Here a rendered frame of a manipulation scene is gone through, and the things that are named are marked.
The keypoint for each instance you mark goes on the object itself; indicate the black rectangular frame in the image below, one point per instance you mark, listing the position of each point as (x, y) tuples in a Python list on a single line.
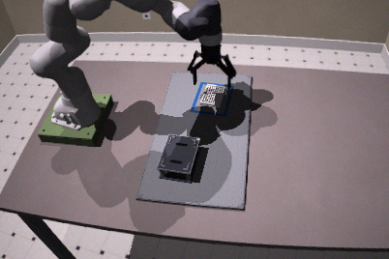
[(179, 158)]

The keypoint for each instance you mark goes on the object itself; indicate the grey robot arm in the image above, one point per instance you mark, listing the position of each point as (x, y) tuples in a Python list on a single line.
[(52, 59)]

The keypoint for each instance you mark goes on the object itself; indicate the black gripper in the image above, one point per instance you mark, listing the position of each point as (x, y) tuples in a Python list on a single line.
[(211, 51)]

